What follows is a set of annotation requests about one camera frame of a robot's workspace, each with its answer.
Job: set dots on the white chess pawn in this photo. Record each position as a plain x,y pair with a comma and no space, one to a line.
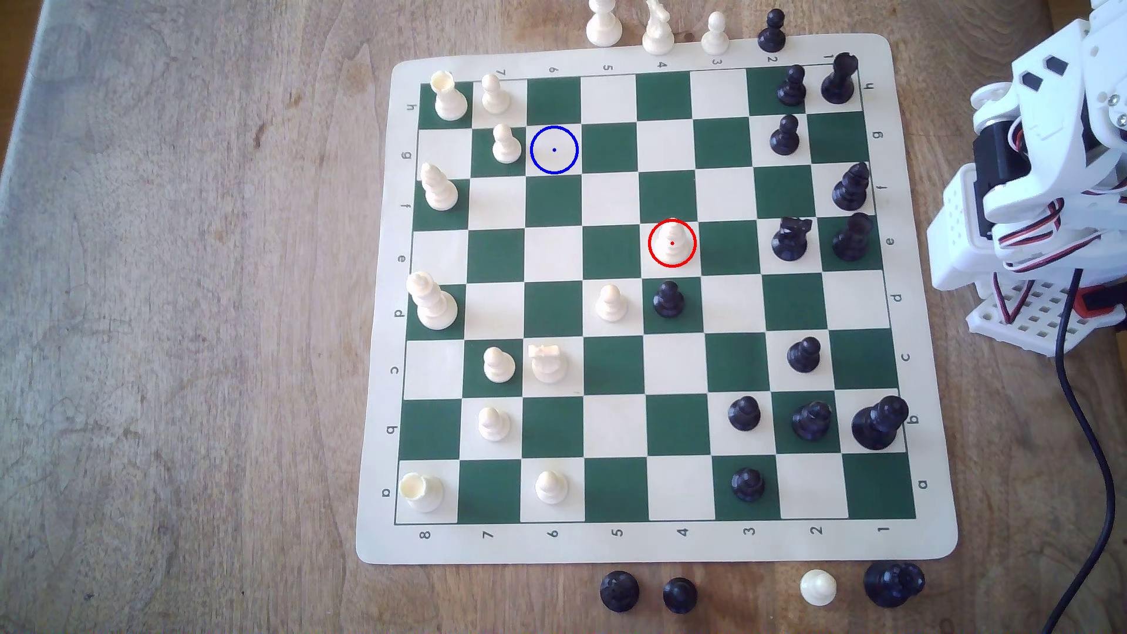
818,588
611,305
499,366
673,246
495,95
506,146
552,488
494,425
715,37

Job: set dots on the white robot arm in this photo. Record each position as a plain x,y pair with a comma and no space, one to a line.
1061,97

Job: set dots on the green white chess board mat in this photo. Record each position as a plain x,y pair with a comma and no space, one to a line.
553,308

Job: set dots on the white chess knight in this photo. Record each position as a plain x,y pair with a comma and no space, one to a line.
548,364
657,31

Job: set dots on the black chess pawn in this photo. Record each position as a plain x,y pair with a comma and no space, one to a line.
772,33
804,356
792,88
784,137
748,486
680,596
669,301
745,415

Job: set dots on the white chess bishop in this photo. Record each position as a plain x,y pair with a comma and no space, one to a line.
438,189
604,25

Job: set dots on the white chess rook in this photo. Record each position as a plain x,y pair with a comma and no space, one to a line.
450,99
422,493

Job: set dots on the black chess rook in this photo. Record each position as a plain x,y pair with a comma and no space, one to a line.
839,81
619,592

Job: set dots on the black chess bishop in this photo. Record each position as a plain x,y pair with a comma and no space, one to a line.
851,239
850,189

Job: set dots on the black chess king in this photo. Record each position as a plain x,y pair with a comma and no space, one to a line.
879,424

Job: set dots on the black chess queen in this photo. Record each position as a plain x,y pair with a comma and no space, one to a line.
893,585

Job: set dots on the white perforated base plate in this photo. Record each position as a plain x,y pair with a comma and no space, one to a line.
1035,326

